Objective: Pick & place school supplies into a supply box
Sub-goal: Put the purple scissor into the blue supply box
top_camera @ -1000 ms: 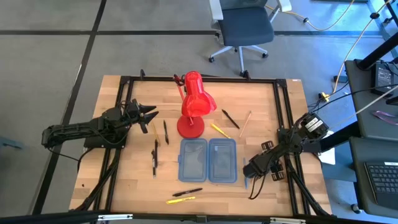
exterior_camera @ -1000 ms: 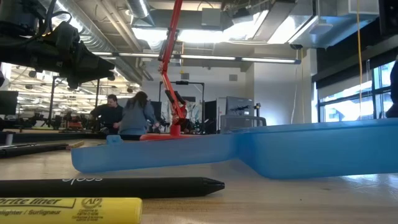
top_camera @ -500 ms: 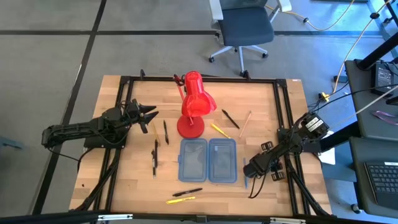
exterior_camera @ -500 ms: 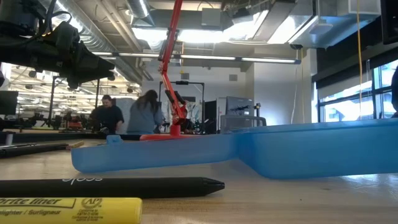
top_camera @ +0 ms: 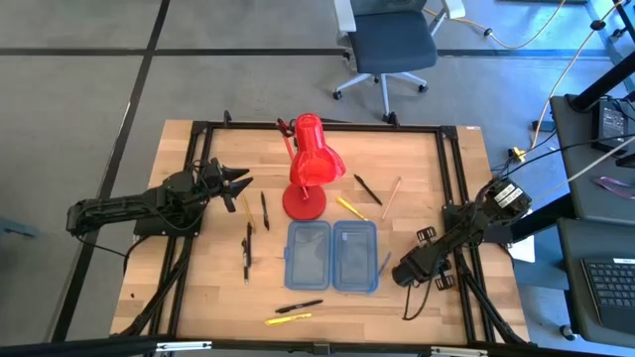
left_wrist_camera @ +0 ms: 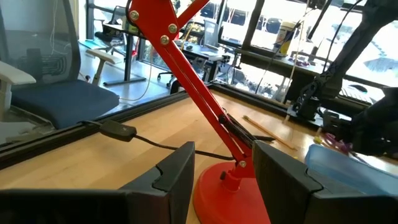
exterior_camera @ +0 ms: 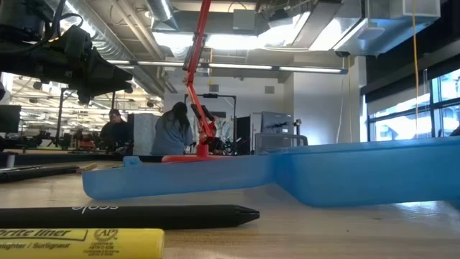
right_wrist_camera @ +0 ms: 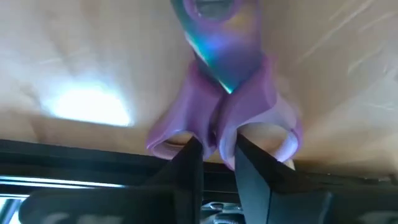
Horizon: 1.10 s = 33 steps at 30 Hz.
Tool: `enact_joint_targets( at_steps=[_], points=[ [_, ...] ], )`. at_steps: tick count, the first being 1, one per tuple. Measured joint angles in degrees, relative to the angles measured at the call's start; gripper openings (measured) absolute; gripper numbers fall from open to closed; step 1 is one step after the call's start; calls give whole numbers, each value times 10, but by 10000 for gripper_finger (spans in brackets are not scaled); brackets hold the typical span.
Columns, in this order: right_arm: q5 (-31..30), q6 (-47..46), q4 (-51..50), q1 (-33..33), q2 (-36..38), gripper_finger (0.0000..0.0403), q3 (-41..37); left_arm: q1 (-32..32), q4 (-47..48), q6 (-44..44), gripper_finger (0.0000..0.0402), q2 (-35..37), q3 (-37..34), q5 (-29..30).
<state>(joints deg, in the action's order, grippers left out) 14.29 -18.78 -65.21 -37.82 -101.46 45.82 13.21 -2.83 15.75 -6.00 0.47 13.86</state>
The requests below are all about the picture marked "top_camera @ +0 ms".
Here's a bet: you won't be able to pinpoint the beige cable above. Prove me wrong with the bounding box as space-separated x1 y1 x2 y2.
530 0 627 150

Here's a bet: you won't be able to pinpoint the black beam silver brackets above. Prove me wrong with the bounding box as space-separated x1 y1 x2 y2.
0 336 635 357

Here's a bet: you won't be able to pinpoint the white cable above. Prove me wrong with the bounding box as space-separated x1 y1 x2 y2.
530 148 635 202

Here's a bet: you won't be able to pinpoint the blue plastic pencil box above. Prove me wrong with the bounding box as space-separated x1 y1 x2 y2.
283 219 380 294

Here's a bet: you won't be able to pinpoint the blue floor object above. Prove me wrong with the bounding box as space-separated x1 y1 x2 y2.
0 217 39 239

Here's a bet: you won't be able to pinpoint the white paper sheet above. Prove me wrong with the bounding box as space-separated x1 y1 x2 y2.
508 235 537 264

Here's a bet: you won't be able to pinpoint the natural wood pencil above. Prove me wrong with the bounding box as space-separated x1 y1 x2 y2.
380 176 403 220

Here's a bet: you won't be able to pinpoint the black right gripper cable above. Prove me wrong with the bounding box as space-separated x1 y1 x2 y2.
402 285 438 321

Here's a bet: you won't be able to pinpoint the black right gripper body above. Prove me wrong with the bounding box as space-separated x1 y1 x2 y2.
391 225 455 293

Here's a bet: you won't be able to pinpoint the black power adapter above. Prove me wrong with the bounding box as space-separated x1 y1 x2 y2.
590 100 629 153

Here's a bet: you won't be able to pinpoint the red desk lamp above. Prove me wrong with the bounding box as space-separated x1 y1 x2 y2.
276 112 347 222

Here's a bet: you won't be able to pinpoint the pink ribbon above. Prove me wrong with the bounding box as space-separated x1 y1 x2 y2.
594 176 635 200

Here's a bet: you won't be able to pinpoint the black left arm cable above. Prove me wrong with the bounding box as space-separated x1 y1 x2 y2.
73 232 150 262

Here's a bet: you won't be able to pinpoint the black marker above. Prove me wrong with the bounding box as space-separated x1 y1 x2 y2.
274 298 324 315

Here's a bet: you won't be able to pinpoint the dark blue office chair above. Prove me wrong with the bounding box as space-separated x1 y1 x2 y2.
331 0 467 123

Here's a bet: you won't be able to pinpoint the dark grey desk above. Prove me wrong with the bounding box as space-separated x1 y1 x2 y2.
556 217 635 348
550 93 635 227

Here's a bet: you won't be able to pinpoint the yellow highlighter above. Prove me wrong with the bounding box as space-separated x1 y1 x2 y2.
264 311 314 327
334 195 369 222

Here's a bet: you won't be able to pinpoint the black desk leg bar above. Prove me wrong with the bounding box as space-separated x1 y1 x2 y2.
510 195 576 242

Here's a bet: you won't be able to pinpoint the black aluminium table frame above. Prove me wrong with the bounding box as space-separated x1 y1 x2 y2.
116 111 530 348

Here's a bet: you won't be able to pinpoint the black pen rubber grip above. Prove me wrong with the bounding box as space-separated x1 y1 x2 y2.
260 190 271 232

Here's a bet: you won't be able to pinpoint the black keyboard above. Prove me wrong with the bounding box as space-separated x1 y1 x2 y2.
579 256 635 336

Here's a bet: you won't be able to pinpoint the yellow extension cable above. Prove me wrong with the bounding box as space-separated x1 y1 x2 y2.
424 0 570 51

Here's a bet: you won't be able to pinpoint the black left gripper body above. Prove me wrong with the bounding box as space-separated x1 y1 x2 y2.
197 157 238 213

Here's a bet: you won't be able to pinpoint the black diagonal pole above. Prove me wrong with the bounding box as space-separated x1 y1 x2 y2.
568 52 635 113

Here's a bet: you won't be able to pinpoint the yellow pencil green print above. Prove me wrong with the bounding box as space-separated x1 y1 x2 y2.
241 193 257 234

